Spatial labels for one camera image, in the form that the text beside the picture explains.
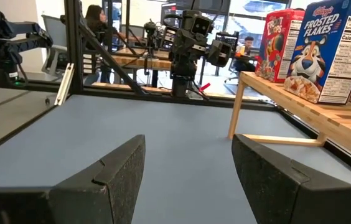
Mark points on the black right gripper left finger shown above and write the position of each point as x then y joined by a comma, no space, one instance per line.
101,193

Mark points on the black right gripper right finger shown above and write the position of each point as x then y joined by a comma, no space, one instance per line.
287,193

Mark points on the red Froot Loops cereal box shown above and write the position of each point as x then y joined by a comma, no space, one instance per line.
272,40

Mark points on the slatted wooden shelf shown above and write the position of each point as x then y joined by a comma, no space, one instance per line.
303,109

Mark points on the black laptop screen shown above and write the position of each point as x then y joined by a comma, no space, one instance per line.
230,37

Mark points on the small red tag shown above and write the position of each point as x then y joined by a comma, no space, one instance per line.
205,87

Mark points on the black tripod-mounted device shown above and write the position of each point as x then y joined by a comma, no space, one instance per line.
150,29

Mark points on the person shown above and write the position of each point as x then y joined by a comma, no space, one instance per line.
94,18
248,42

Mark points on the light wooden work table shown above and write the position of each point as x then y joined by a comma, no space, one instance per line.
132,62

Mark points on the grey office chair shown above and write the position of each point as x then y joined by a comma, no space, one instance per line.
52,31

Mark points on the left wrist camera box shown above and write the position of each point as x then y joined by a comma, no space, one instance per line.
201,25

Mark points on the silver metal bracket strip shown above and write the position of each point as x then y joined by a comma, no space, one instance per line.
65,84

